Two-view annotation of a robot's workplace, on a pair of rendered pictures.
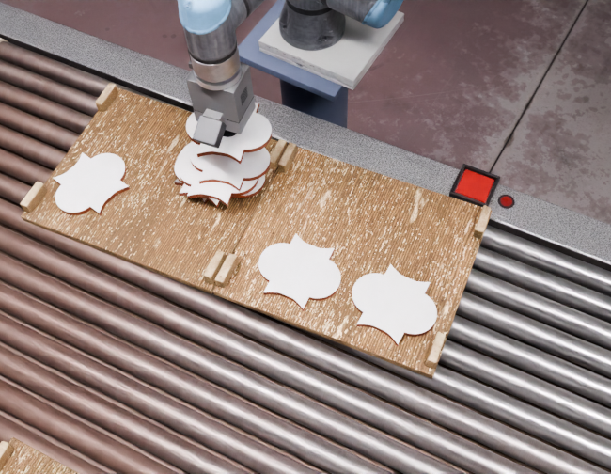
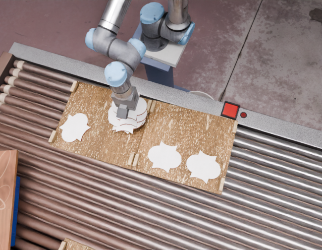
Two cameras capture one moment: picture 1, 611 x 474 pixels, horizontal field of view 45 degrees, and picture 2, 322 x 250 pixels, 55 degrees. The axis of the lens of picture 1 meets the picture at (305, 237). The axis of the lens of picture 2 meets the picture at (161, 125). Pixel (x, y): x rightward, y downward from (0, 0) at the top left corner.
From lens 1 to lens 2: 0.35 m
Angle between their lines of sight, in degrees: 11
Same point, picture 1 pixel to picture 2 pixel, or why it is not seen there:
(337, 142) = (172, 95)
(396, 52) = not seen: hidden behind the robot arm
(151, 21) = (79, 15)
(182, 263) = (118, 158)
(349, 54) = (172, 51)
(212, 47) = (121, 89)
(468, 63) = (219, 20)
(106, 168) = (80, 120)
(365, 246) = (189, 143)
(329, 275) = (176, 157)
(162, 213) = (106, 137)
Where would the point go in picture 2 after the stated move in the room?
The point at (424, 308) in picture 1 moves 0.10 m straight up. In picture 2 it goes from (215, 167) to (217, 162)
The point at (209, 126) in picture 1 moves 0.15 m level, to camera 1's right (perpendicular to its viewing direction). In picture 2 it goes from (122, 111) to (159, 104)
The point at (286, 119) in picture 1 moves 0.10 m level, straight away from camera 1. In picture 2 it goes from (149, 87) to (146, 70)
